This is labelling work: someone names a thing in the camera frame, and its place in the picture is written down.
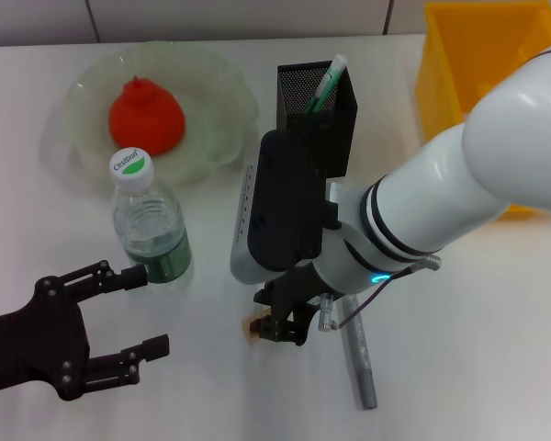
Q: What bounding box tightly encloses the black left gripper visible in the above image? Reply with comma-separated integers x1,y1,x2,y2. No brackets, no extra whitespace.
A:
0,260,171,401

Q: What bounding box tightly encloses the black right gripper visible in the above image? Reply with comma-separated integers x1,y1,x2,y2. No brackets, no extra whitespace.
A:
252,262,325,345

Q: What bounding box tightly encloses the clear plastic water bottle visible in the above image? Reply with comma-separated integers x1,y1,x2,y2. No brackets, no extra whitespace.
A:
109,147,194,285

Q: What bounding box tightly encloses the grey marker pen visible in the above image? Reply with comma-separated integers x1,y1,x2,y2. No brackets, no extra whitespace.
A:
339,293,378,411

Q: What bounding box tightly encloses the orange toy fruit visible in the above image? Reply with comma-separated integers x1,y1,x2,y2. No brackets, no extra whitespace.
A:
108,75,187,156

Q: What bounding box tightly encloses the green pen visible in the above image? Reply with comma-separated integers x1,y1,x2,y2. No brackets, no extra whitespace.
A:
302,53,349,115

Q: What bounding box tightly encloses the black mesh pen holder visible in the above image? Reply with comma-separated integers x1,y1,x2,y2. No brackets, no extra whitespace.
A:
276,59,360,178

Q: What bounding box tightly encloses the pale green glass fruit plate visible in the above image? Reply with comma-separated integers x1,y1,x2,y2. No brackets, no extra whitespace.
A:
40,40,262,188

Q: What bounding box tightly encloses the yellow plastic bin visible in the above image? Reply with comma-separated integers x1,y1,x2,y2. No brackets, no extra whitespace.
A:
415,0,551,221

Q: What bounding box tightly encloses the right arm cable with connector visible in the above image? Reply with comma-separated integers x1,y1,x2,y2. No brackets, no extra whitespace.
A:
318,254,443,333

